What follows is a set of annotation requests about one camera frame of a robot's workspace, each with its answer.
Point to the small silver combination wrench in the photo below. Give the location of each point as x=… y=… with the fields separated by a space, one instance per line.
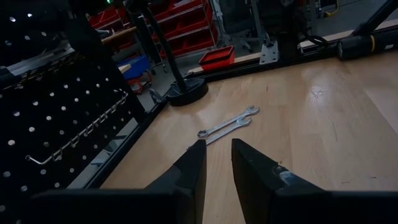
x=228 y=130

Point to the rack with red bins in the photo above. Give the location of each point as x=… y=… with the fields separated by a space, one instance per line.
x=186 y=21

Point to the blue storage bin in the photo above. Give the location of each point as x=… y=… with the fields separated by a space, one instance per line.
x=136 y=67

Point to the flat red tray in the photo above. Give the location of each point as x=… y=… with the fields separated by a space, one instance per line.
x=217 y=59

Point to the silver metal corner bracket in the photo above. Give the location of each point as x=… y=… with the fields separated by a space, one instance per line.
x=269 y=54

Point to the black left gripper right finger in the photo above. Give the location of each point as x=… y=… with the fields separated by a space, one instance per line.
x=295 y=205

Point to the large silver combination wrench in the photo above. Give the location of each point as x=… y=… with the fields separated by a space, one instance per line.
x=227 y=122

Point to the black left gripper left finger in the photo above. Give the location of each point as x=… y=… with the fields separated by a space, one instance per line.
x=140 y=205

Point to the black pegboard stand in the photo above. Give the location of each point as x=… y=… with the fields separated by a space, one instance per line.
x=62 y=130

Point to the black gooseneck magnifier lamp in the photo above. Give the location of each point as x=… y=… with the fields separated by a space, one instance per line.
x=186 y=91

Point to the black cylinder with yellow band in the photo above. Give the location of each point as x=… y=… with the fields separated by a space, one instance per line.
x=357 y=46

